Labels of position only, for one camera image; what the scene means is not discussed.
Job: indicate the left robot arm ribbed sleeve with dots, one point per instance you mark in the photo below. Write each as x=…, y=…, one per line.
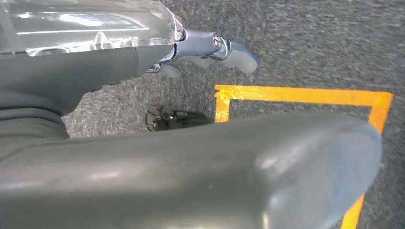
x=28, y=126

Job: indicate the clear plastic film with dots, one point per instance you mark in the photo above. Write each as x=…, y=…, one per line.
x=95, y=25

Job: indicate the yellow floor tape square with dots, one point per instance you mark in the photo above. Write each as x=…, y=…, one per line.
x=300, y=94

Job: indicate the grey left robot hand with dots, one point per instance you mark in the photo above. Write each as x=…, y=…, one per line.
x=79, y=72

